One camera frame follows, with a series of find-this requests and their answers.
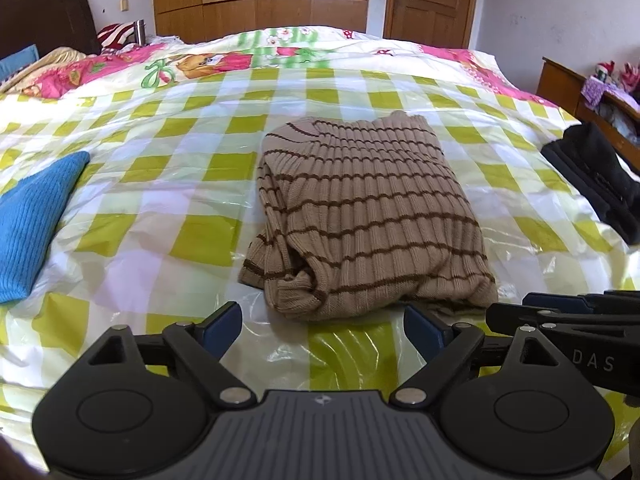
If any pink floral blanket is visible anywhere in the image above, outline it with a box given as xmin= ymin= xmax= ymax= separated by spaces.
xmin=0 ymin=46 xmax=89 ymax=94

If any red white striped cloth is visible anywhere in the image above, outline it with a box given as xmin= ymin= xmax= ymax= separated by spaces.
xmin=96 ymin=22 xmax=139 ymax=51

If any tan brown-striped knit sweater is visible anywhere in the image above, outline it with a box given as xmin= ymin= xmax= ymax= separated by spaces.
xmin=237 ymin=110 xmax=499 ymax=322

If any blue ribbed knit sweater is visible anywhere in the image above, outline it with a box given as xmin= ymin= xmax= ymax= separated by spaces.
xmin=0 ymin=151 xmax=91 ymax=305

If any checkered printed bed quilt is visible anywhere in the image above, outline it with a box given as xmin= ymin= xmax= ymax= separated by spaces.
xmin=0 ymin=25 xmax=640 ymax=461

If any pink plush toy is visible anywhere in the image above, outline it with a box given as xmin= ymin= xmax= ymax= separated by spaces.
xmin=620 ymin=60 xmax=640 ymax=94

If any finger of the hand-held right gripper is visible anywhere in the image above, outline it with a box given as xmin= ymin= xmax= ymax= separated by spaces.
xmin=486 ymin=302 xmax=640 ymax=337
xmin=522 ymin=290 xmax=640 ymax=311

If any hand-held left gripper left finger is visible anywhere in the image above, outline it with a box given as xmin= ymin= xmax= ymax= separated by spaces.
xmin=65 ymin=301 xmax=257 ymax=408

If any wooden door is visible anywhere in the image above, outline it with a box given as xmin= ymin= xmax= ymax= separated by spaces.
xmin=382 ymin=0 xmax=484 ymax=49

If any purple cloth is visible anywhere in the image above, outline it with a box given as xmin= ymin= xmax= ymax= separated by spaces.
xmin=582 ymin=75 xmax=616 ymax=109

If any dark wooden headboard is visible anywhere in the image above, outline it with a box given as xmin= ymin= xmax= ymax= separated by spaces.
xmin=0 ymin=0 xmax=101 ymax=61

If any black folded garment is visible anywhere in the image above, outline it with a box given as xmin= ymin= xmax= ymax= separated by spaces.
xmin=541 ymin=121 xmax=640 ymax=246

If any blue pillow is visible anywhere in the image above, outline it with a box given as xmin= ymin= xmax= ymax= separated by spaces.
xmin=0 ymin=44 xmax=40 ymax=79

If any wooden dresser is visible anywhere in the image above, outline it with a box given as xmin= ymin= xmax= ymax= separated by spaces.
xmin=536 ymin=56 xmax=640 ymax=171

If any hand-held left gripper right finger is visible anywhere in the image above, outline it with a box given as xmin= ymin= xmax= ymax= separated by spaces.
xmin=390 ymin=304 xmax=577 ymax=408

